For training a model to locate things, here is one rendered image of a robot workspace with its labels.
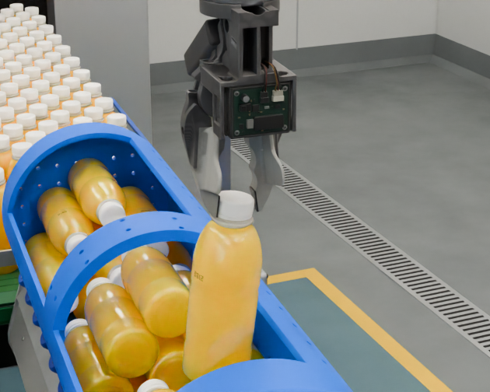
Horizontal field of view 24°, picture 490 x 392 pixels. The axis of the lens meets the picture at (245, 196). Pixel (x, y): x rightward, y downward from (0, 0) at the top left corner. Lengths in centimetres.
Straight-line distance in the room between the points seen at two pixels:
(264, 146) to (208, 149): 5
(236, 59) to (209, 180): 13
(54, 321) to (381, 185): 369
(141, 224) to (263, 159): 39
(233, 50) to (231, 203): 17
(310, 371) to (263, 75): 31
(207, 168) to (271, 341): 48
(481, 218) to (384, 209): 40
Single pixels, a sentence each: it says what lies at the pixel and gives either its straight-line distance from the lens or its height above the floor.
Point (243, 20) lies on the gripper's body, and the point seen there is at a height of 158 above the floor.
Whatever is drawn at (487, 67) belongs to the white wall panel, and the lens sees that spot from 671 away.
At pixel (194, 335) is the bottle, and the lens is 112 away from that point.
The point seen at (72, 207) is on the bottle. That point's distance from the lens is 177.
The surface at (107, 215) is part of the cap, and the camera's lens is 168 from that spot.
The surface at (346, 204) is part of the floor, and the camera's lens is 480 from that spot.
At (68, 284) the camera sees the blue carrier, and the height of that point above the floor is 117.
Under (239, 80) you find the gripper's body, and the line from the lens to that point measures 98.
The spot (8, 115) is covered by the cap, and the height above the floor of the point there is 108.
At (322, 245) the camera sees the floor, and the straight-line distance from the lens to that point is 441.
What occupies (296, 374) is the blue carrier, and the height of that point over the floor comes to 123.
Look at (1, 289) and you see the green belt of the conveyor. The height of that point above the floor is 90.
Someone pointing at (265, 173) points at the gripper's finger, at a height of 142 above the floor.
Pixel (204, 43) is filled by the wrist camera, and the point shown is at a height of 154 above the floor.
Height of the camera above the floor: 179
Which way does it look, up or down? 22 degrees down
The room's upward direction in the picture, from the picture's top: straight up
